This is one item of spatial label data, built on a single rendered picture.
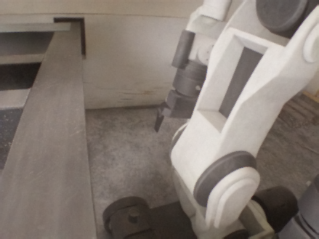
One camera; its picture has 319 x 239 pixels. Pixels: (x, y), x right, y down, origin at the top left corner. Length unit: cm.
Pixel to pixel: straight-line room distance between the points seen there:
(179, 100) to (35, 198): 42
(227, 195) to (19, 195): 33
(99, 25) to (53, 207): 145
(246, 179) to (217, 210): 8
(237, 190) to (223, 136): 10
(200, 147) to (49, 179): 26
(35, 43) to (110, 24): 52
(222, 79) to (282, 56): 14
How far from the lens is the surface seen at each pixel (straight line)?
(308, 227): 39
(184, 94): 62
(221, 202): 44
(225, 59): 44
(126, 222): 86
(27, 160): 44
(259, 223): 81
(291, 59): 36
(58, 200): 36
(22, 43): 175
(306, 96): 276
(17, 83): 96
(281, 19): 41
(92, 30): 169
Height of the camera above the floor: 93
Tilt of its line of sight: 32 degrees down
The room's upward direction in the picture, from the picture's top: 6 degrees clockwise
